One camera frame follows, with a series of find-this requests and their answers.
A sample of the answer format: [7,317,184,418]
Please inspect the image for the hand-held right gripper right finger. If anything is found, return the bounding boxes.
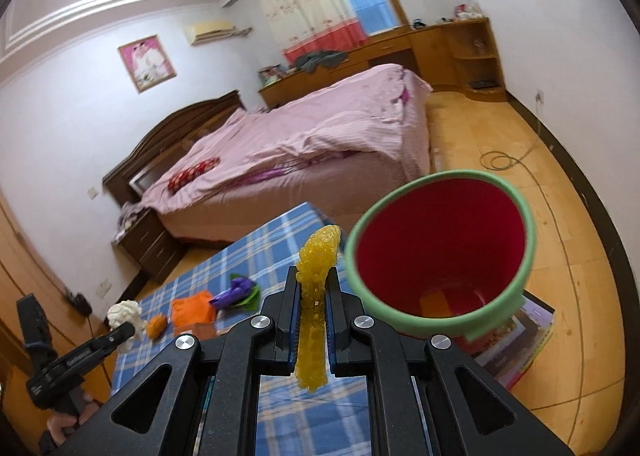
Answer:
[325,266,576,456]

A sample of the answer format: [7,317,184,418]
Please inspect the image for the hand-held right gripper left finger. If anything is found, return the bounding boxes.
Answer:
[42,266,301,456]

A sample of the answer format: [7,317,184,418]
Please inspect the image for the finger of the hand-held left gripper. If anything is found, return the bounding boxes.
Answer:
[95,322,137,353]

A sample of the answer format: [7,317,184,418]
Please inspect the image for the yellow bumpy rubber strip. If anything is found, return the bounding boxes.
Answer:
[295,225,343,393]

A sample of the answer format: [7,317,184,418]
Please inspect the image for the white tissue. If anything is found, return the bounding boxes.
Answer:
[107,301,148,352]

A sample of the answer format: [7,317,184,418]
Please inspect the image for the orange mesh cloth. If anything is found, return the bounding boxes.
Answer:
[171,290,218,328]

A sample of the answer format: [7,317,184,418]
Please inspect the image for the red bucket with green rim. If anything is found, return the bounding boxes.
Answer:
[345,170,537,343]

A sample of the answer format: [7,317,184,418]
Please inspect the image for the person's left hand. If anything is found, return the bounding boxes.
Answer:
[46,391,101,448]

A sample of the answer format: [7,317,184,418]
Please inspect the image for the black power adapter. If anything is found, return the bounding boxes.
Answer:
[65,288,94,317]

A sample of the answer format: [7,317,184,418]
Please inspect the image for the purple eggplant toy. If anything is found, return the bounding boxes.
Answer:
[207,273,261,312]

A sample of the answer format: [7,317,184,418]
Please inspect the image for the blue plaid blanket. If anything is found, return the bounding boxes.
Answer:
[111,202,431,456]

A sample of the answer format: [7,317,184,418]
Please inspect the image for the dark wooden nightstand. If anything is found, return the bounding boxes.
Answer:
[120,208,188,284]

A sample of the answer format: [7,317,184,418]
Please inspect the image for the crumpled cloth on nightstand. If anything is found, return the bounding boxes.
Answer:
[116,201,146,237]

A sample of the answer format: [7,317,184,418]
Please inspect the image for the red floral pillow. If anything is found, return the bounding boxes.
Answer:
[167,156,221,193]

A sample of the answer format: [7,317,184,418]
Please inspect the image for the stack of books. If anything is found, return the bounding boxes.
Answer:
[470,291,556,389]

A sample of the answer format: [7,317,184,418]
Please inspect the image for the dark wooden bed headboard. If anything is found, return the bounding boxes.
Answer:
[102,90,246,209]

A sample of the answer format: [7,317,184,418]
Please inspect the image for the bed with pink blanket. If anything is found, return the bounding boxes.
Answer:
[140,63,433,217]

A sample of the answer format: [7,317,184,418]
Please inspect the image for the standing photo frames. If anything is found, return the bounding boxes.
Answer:
[257,64,284,86]

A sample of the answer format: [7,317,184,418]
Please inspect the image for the grey clothes pile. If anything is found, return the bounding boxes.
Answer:
[295,50,347,73]

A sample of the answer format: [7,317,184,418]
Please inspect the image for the long wooden desk cabinet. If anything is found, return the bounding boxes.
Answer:
[257,16,508,109]

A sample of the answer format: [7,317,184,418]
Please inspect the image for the cream and red curtain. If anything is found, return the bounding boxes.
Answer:
[255,0,368,68]

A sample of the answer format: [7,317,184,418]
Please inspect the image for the small items on shelf top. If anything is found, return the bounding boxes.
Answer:
[452,3,486,21]

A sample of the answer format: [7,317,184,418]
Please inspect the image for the green floor cable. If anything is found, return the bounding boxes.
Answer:
[477,126,626,437]

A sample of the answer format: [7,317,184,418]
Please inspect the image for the pink framed wall picture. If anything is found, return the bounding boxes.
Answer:
[117,34,178,94]

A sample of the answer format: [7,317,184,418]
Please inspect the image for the wall air conditioner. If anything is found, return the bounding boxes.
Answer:
[182,18,236,46]

